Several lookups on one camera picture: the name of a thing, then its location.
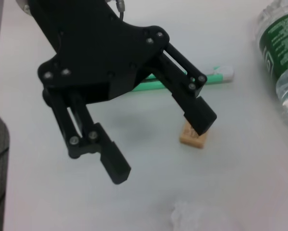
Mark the green label water bottle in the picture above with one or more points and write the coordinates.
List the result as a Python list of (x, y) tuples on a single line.
[(280, 48)]

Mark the green utility knife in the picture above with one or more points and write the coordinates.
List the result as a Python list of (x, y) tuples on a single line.
[(148, 85)]

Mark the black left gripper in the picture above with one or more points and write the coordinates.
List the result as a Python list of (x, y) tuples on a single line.
[(91, 53)]

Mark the beige eraser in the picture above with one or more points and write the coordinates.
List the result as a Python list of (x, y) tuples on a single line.
[(189, 139)]

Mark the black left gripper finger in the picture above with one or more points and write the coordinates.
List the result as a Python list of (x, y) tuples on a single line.
[(191, 106), (105, 154)]

